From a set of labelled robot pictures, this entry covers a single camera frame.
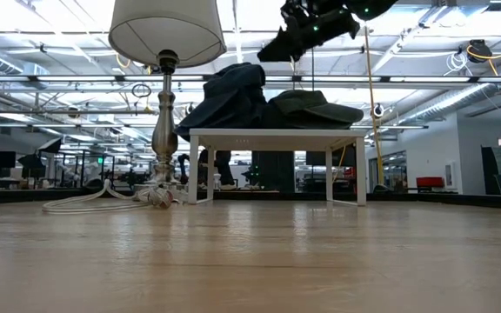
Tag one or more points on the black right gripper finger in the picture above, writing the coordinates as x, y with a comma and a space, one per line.
281, 53

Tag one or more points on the white perforated metal shelf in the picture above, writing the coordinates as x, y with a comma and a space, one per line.
276, 138

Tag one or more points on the white shade silver table lamp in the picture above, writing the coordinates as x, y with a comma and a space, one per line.
168, 30

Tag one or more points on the black equipment cabinet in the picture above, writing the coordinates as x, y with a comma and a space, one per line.
272, 169

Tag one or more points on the person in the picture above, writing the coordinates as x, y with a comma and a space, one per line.
222, 167

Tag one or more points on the red box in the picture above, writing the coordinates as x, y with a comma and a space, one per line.
429, 181

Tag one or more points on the black aluminium table frame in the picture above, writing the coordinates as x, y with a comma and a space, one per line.
15, 195

